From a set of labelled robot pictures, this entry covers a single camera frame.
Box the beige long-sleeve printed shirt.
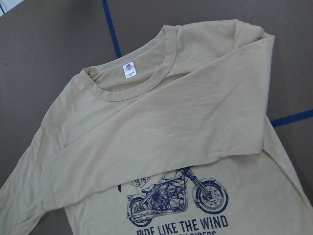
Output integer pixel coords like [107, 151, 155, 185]
[0, 20, 313, 235]

